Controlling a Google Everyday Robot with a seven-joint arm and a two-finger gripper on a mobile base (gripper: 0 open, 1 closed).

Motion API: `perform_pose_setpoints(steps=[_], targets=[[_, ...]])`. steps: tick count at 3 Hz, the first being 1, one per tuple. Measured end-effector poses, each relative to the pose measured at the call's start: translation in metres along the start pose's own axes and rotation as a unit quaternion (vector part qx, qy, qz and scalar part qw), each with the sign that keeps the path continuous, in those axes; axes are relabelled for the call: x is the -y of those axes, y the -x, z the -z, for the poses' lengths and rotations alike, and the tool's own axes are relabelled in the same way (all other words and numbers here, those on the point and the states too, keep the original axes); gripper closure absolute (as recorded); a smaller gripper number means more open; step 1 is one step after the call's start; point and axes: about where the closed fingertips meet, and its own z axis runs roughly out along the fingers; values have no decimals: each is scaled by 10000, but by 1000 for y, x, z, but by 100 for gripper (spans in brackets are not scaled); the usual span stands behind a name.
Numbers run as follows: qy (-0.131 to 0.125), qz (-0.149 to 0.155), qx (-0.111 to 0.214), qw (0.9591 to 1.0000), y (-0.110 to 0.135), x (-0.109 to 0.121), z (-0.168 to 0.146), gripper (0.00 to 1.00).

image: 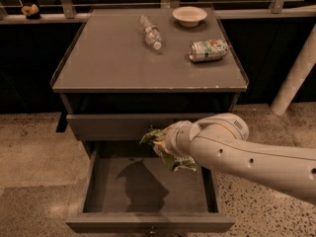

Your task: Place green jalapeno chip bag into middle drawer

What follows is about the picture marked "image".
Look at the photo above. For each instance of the clear plastic water bottle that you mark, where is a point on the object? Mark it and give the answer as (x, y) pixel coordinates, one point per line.
(151, 33)

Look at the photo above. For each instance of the green jalapeno chip bag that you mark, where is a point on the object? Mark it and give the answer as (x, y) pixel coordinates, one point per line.
(172, 162)

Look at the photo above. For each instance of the green white soda can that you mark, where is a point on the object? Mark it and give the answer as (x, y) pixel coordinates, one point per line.
(208, 50)

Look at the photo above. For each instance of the white diagonal pole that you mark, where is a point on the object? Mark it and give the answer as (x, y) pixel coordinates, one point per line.
(298, 73)

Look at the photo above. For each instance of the white paper bowl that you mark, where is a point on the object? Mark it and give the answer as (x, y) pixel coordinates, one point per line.
(189, 16)

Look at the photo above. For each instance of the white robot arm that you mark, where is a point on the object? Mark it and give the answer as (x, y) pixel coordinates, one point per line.
(220, 143)

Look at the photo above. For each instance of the small yellow black object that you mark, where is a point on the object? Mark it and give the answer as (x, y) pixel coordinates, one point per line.
(31, 12)

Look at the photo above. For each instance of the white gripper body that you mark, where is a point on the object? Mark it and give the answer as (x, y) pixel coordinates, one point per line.
(173, 136)

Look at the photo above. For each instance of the grey drawer cabinet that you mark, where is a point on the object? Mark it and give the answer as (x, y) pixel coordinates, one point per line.
(109, 69)

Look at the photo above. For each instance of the middle drawer metal knob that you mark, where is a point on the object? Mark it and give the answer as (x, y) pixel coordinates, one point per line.
(152, 231)

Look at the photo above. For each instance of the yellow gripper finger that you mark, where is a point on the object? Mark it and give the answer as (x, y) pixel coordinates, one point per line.
(159, 147)

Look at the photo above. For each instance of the open grey middle drawer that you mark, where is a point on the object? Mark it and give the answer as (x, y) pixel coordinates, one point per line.
(129, 190)

